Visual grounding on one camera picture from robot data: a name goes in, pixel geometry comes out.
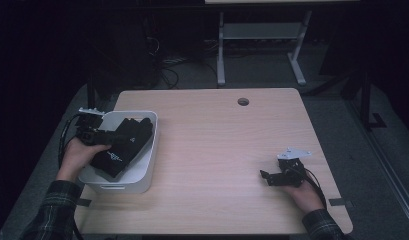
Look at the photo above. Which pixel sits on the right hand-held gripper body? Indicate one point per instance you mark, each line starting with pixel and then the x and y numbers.
pixel 290 175

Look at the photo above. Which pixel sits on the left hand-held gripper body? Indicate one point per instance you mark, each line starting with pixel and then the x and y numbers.
pixel 90 135

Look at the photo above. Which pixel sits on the black cloth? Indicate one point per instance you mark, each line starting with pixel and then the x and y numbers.
pixel 125 151

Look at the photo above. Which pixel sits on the white plastic bin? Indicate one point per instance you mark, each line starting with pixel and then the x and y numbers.
pixel 138 175

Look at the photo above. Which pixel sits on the person's left hand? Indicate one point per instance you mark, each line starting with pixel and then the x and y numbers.
pixel 75 158

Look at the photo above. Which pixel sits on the grey tape strip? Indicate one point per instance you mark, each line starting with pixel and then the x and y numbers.
pixel 340 202
pixel 83 202

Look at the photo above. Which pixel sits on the black metal stand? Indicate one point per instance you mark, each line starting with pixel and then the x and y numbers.
pixel 367 100

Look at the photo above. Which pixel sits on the white metal stand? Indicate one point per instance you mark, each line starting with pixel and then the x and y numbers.
pixel 258 30

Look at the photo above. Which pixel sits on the metal floor rail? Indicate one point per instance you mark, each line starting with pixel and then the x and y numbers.
pixel 388 166

